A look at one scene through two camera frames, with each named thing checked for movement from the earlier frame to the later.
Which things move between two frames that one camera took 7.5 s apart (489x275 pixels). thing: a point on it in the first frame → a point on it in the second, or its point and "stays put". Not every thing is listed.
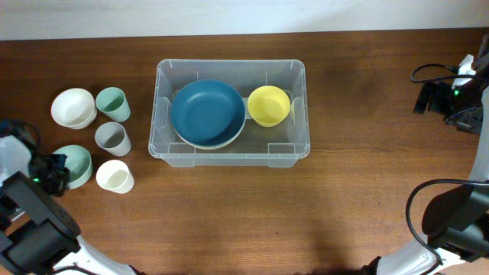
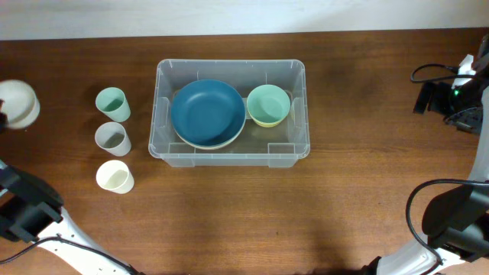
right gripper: (440, 92) stays put
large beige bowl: (213, 147) stays put
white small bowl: (74, 108) → (21, 105)
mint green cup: (111, 101) stays put
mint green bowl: (79, 163) → (268, 104)
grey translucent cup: (112, 137) stays put
